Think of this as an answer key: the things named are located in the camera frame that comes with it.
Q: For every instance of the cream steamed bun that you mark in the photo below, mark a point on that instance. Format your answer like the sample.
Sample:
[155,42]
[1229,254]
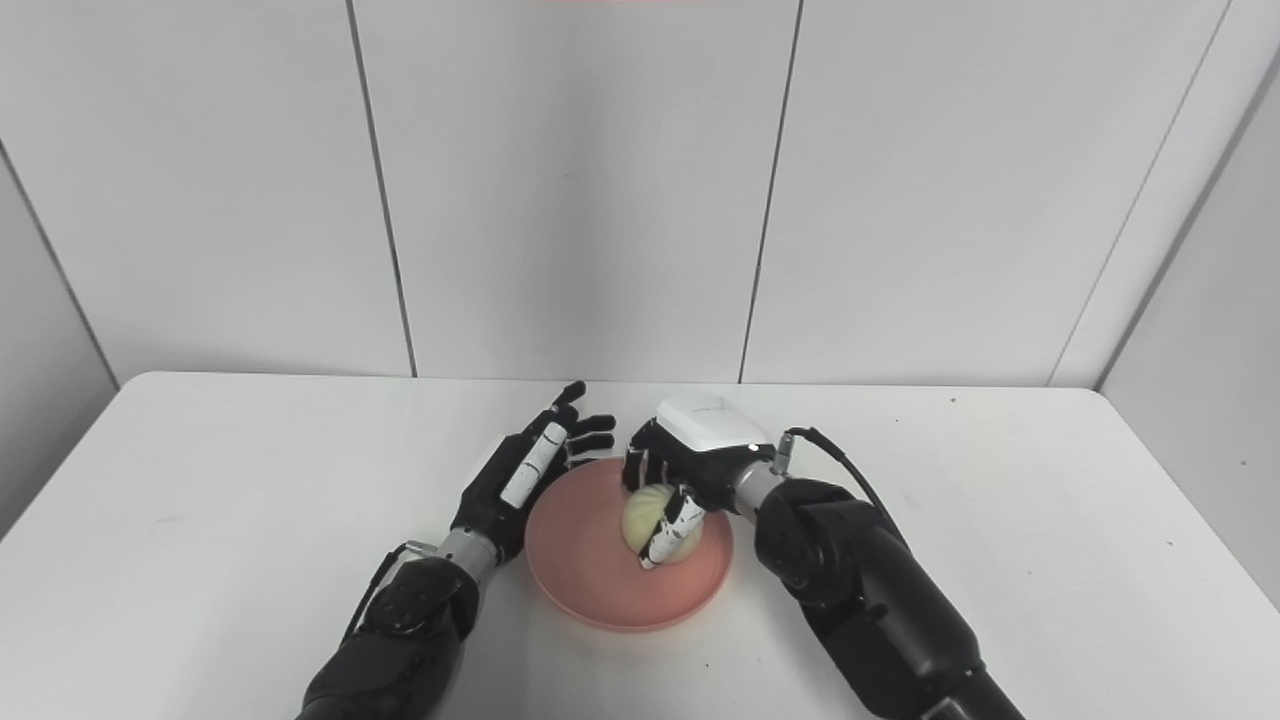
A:
[640,520]

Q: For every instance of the pink round plate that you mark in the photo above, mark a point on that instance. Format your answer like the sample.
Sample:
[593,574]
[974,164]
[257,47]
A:
[600,570]

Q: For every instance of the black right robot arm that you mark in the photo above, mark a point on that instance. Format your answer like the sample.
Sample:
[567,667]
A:
[870,600]

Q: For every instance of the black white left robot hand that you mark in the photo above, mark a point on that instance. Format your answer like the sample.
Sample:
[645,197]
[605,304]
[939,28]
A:
[525,470]

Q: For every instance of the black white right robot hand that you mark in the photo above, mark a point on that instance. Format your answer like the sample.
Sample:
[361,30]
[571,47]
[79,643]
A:
[690,455]

